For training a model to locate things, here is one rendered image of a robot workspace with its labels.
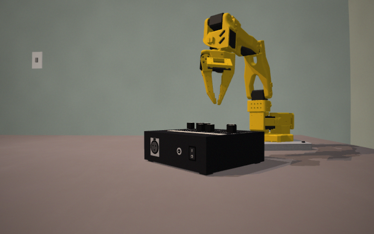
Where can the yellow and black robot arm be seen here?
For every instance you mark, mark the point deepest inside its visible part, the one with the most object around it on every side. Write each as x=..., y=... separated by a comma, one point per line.
x=224, y=32

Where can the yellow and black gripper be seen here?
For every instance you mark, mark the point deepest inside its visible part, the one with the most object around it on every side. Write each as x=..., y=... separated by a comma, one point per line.
x=220, y=62

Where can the black lighting desk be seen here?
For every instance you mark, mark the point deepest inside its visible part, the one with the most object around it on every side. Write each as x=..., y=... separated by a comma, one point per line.
x=203, y=149

